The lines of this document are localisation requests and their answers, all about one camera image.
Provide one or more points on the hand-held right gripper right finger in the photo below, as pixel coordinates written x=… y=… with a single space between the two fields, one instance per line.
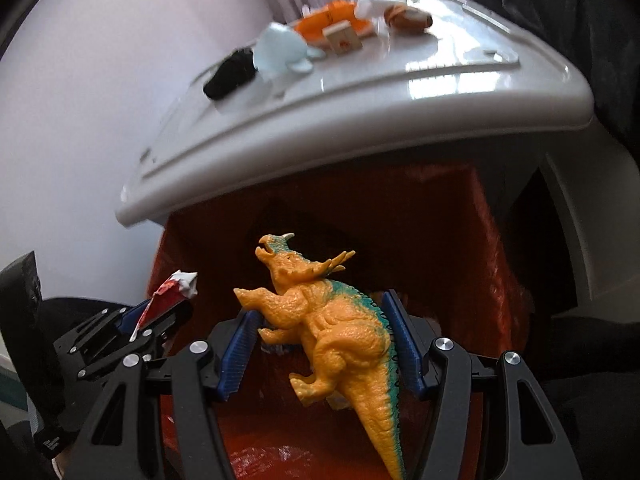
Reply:
x=407 y=355

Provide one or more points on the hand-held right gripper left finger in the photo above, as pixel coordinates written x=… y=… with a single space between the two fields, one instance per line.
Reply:
x=235 y=360

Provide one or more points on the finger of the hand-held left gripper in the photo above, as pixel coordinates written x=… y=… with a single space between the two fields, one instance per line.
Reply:
x=127 y=316
x=165 y=322

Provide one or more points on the red white wrapper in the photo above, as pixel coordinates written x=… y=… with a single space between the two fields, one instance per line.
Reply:
x=167 y=292

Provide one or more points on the yellow dinosaur toy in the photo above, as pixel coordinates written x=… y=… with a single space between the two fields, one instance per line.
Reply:
x=340 y=330

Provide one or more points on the orange trash bag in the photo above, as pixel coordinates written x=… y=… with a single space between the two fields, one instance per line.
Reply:
x=425 y=220

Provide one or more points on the black cloth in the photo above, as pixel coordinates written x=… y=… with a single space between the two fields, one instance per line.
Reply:
x=230 y=75

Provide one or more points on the white plastic cup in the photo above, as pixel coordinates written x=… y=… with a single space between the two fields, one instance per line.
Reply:
x=280 y=47

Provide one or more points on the small wooden block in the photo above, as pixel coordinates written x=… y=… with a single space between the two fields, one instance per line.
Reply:
x=342 y=39

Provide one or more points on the person's dark clothing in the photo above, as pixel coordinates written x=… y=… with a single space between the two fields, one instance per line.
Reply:
x=590 y=410

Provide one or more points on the dark blanket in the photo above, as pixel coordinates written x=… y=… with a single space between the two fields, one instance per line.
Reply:
x=550 y=10

